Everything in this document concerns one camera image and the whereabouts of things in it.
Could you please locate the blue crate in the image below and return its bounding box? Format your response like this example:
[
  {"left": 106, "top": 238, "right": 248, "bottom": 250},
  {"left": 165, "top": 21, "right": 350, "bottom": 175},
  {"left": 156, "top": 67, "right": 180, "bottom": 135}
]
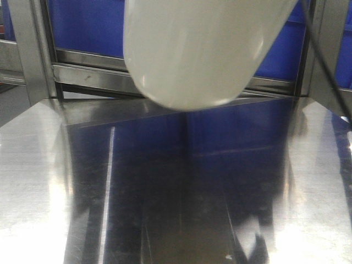
[
  {"left": 335, "top": 14, "right": 352, "bottom": 90},
  {"left": 1, "top": 0, "right": 16, "bottom": 41},
  {"left": 255, "top": 1, "right": 306, "bottom": 81},
  {"left": 48, "top": 0, "right": 125, "bottom": 58}
]

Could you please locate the blue crate far left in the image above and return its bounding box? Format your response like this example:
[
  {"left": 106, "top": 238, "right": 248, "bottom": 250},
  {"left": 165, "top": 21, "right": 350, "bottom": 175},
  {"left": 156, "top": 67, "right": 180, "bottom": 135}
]
[{"left": 1, "top": 0, "right": 16, "bottom": 41}]

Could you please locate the stainless steel shelf frame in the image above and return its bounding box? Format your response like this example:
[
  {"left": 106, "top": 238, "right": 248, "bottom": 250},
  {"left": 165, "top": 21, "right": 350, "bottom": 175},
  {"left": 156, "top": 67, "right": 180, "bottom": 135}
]
[{"left": 0, "top": 0, "right": 352, "bottom": 130}]

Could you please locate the black cable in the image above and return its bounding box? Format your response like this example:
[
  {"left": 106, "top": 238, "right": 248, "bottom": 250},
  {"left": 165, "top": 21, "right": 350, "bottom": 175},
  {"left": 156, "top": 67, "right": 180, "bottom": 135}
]
[{"left": 299, "top": 0, "right": 352, "bottom": 124}]

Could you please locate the blue crate far right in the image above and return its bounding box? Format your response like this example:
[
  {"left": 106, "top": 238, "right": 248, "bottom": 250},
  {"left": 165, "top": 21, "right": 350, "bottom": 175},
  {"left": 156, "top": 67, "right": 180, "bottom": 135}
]
[{"left": 335, "top": 14, "right": 352, "bottom": 90}]

